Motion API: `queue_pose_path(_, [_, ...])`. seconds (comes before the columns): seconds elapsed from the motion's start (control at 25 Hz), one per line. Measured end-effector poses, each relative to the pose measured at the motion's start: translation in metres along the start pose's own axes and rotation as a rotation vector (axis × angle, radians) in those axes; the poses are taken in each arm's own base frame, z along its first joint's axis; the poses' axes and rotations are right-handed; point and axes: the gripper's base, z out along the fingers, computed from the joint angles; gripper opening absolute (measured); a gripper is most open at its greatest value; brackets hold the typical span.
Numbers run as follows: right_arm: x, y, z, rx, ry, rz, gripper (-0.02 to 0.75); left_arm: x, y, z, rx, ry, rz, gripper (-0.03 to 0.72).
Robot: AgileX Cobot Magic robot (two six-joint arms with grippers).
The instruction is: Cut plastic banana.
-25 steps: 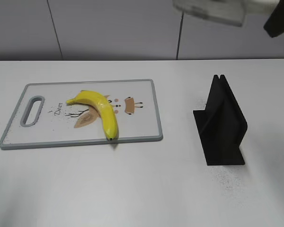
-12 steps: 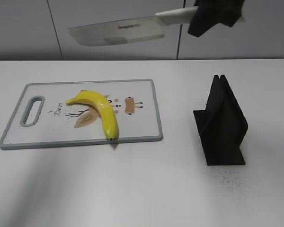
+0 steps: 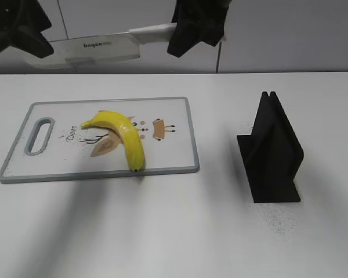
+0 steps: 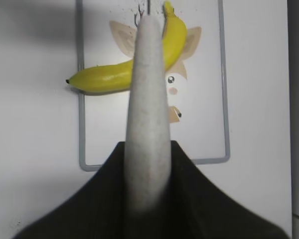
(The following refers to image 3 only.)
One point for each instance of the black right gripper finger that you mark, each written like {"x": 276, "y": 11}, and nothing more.
{"x": 186, "y": 35}
{"x": 13, "y": 13}
{"x": 210, "y": 15}

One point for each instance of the yellow plastic banana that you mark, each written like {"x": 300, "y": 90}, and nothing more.
{"x": 126, "y": 131}

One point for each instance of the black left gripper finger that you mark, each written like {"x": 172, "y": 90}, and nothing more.
{"x": 27, "y": 38}

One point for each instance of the black knife stand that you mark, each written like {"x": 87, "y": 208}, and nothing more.
{"x": 271, "y": 154}

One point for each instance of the white grey-rimmed cutting board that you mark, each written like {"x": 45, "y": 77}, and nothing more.
{"x": 52, "y": 146}

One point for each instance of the white-handled cleaver knife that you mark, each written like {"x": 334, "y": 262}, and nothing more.
{"x": 94, "y": 49}

